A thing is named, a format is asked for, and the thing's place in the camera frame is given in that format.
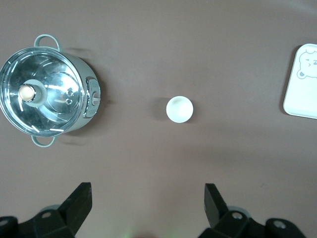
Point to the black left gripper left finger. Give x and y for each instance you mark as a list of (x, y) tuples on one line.
[(74, 205)]

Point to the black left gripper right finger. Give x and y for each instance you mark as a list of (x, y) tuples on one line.
[(218, 210)]

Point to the white IKEA cup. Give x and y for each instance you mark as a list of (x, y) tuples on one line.
[(179, 109)]

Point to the cream bear print tray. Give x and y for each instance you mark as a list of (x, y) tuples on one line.
[(301, 99)]

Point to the glass pot lid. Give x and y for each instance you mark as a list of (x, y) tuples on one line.
[(49, 74)]

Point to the grey-green electric cooking pot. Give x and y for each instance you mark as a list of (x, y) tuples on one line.
[(85, 72)]

